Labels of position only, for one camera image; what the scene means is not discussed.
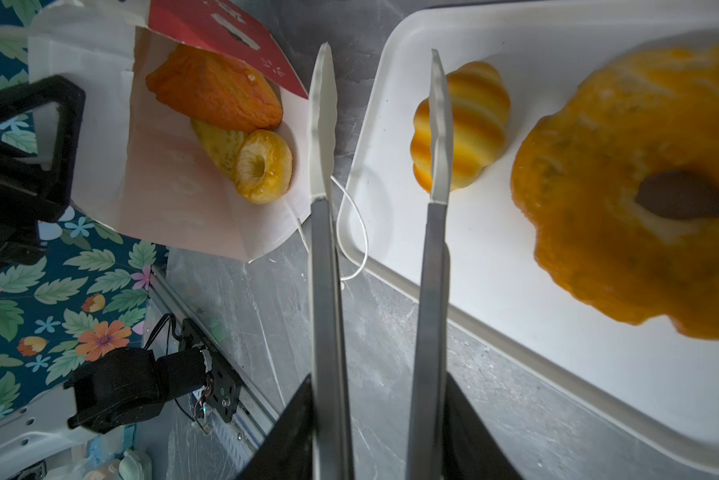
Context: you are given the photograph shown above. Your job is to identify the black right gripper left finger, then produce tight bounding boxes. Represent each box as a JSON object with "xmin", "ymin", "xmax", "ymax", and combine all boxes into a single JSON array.
[{"xmin": 236, "ymin": 375, "xmax": 314, "ymax": 480}]

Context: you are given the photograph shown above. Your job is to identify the striped yellow bread roll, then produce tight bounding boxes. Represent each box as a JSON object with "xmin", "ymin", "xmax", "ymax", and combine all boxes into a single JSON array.
[{"xmin": 409, "ymin": 60, "xmax": 511, "ymax": 195}]

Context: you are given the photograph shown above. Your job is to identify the yellow green bread piece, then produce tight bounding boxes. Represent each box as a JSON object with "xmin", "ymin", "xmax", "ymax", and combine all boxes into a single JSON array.
[{"xmin": 190, "ymin": 119, "xmax": 247, "ymax": 181}]

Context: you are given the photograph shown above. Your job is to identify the metal food tongs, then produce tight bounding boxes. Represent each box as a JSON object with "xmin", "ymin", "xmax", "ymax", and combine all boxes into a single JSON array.
[{"xmin": 307, "ymin": 44, "xmax": 453, "ymax": 479}]

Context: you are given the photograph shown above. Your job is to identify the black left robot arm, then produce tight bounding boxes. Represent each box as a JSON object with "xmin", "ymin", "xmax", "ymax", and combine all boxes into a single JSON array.
[{"xmin": 0, "ymin": 75, "xmax": 314, "ymax": 479}]

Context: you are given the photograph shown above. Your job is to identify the orange brown croissant bread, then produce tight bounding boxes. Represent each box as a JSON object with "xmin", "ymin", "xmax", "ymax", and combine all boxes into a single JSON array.
[{"xmin": 145, "ymin": 44, "xmax": 283, "ymax": 133}]

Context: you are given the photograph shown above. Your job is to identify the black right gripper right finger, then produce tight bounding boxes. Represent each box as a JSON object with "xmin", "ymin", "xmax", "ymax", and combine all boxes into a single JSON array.
[{"xmin": 443, "ymin": 374, "xmax": 521, "ymax": 480}]

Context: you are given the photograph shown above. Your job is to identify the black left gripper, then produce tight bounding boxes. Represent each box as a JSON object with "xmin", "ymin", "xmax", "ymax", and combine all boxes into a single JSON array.
[{"xmin": 0, "ymin": 75, "xmax": 85, "ymax": 272}]

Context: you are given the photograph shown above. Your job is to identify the red white paper bag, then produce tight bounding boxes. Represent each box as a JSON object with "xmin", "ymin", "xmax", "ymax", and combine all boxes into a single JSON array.
[{"xmin": 0, "ymin": 1, "xmax": 337, "ymax": 262}]

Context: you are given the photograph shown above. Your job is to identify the large orange ring bread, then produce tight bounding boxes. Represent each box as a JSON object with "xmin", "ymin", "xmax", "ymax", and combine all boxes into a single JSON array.
[{"xmin": 511, "ymin": 43, "xmax": 719, "ymax": 341}]

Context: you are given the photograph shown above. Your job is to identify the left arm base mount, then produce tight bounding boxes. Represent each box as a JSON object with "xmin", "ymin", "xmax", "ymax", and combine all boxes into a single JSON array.
[{"xmin": 178, "ymin": 318, "xmax": 243, "ymax": 423}]

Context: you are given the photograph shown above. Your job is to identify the white plastic tray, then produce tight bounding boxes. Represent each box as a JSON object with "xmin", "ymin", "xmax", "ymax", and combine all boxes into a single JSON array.
[{"xmin": 337, "ymin": 1, "xmax": 719, "ymax": 474}]

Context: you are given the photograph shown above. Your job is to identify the small yellow donut bread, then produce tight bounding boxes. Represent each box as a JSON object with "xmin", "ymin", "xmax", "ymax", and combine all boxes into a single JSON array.
[{"xmin": 233, "ymin": 130, "xmax": 293, "ymax": 205}]

